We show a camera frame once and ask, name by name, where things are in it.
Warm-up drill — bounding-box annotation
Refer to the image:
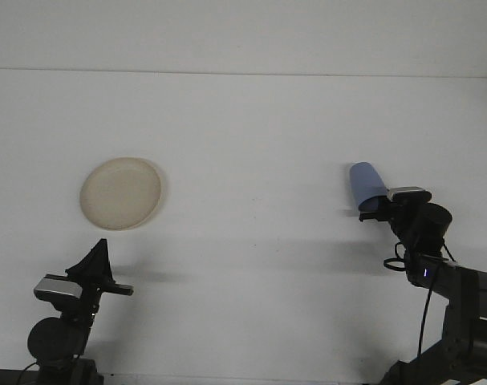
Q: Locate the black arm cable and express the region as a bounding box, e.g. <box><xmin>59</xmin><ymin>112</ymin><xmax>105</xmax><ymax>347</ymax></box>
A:
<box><xmin>383</xmin><ymin>236</ymin><xmax>457</xmax><ymax>358</ymax></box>
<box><xmin>19</xmin><ymin>360</ymin><xmax>42</xmax><ymax>385</ymax></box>

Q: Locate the pale round plate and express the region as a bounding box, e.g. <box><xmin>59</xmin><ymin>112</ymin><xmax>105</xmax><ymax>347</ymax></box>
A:
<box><xmin>79</xmin><ymin>156</ymin><xmax>167</xmax><ymax>232</ymax></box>

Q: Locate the pale blue cup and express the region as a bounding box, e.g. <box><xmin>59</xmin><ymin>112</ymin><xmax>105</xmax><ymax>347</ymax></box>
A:
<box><xmin>349</xmin><ymin>161</ymin><xmax>388</xmax><ymax>213</ymax></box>

